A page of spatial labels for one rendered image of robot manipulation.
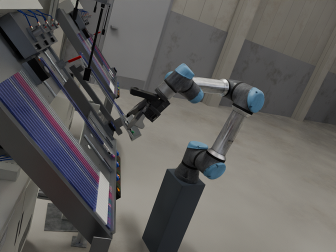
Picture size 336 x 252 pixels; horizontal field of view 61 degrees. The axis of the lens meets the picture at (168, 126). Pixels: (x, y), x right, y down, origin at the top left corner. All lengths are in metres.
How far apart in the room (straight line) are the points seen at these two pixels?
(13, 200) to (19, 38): 0.55
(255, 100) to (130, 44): 4.00
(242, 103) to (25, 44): 1.00
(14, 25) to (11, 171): 0.53
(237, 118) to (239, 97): 0.11
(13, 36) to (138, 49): 4.41
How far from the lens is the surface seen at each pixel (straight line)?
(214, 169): 1.53
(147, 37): 5.39
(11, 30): 1.04
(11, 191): 1.20
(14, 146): 0.78
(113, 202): 1.03
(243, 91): 1.51
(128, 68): 5.37
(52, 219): 2.03
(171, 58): 5.78
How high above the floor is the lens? 1.34
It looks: 18 degrees down
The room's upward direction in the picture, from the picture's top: 19 degrees clockwise
